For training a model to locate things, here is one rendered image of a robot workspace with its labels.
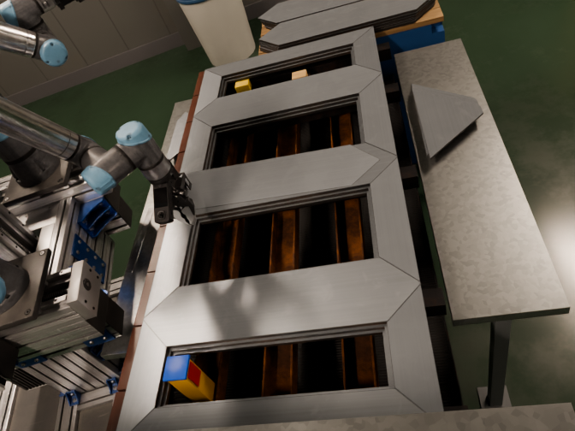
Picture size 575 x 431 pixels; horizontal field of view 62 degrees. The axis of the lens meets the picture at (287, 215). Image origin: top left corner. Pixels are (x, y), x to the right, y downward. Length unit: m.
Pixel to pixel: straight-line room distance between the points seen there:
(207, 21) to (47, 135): 2.66
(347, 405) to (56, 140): 0.90
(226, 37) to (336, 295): 2.93
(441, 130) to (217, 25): 2.50
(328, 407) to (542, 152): 1.92
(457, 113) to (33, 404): 2.02
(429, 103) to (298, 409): 1.10
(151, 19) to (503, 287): 3.85
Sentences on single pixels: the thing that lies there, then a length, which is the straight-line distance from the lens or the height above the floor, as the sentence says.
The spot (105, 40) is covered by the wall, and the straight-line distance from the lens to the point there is 4.70.
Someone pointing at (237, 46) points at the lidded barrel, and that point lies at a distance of 3.93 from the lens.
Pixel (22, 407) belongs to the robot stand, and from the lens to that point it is 2.45.
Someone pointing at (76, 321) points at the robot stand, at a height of 0.91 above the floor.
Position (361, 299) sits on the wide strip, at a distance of 1.19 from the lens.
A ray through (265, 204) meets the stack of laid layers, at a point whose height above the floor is 0.84.
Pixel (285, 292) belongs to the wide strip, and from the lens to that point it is 1.25.
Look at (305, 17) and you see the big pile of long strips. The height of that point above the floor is 0.85.
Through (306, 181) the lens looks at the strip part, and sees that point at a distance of 1.48.
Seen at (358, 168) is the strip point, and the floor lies 0.85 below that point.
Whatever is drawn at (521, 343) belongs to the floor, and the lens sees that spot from 2.07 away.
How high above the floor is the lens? 1.86
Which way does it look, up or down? 46 degrees down
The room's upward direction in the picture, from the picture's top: 24 degrees counter-clockwise
